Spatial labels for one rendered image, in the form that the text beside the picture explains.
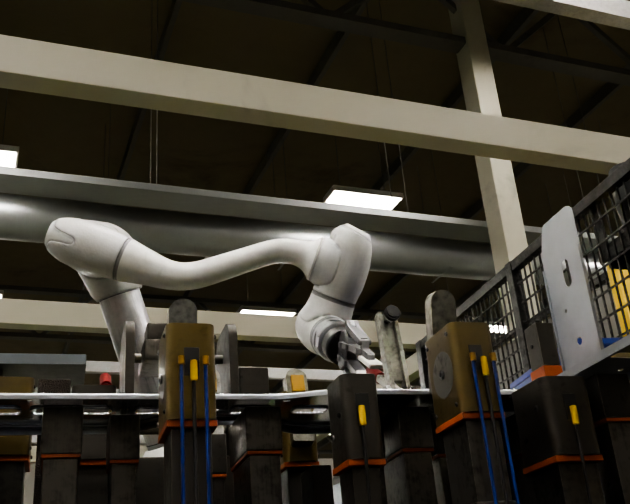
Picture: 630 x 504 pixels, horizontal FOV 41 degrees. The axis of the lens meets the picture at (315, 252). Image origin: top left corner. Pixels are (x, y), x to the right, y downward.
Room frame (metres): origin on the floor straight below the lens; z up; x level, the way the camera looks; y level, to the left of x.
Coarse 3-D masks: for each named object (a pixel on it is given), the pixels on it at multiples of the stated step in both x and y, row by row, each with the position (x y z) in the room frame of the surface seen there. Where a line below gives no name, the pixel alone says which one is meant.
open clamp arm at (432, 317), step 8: (432, 296) 1.07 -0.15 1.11; (440, 296) 1.08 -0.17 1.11; (448, 296) 1.08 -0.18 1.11; (432, 304) 1.07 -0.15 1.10; (440, 304) 1.08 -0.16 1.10; (448, 304) 1.08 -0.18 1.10; (432, 312) 1.08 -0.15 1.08; (440, 312) 1.08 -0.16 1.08; (448, 312) 1.08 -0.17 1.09; (432, 320) 1.08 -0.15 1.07; (440, 320) 1.08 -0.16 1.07; (448, 320) 1.08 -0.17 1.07; (432, 328) 1.08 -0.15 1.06; (440, 328) 1.08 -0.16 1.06
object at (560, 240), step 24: (552, 240) 1.35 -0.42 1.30; (576, 240) 1.29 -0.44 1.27; (552, 264) 1.37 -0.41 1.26; (576, 264) 1.30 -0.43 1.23; (552, 288) 1.38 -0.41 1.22; (576, 288) 1.32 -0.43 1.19; (552, 312) 1.39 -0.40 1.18; (576, 312) 1.33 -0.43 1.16; (576, 336) 1.34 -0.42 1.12; (600, 336) 1.28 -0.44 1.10; (576, 360) 1.36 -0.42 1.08
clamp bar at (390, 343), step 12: (384, 312) 1.39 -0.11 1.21; (396, 312) 1.39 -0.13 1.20; (384, 324) 1.42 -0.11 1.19; (396, 324) 1.41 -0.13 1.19; (384, 336) 1.40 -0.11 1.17; (396, 336) 1.41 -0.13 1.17; (384, 348) 1.40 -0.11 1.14; (396, 348) 1.42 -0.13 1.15; (384, 360) 1.40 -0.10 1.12; (396, 360) 1.41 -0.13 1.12; (384, 372) 1.41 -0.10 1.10; (396, 372) 1.41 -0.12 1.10; (408, 384) 1.40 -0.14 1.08
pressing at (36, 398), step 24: (0, 408) 1.06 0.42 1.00; (24, 408) 1.08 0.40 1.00; (96, 408) 1.10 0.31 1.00; (120, 408) 1.12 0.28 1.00; (144, 408) 1.12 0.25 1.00; (216, 408) 1.16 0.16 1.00; (240, 408) 1.16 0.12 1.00; (288, 408) 1.19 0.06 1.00; (312, 408) 1.19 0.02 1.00; (384, 408) 1.24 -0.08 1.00; (432, 408) 1.26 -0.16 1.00; (504, 408) 1.30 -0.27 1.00; (0, 432) 1.16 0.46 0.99; (24, 432) 1.17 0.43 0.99; (96, 432) 1.20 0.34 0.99; (288, 432) 1.30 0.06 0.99; (312, 432) 1.32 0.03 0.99
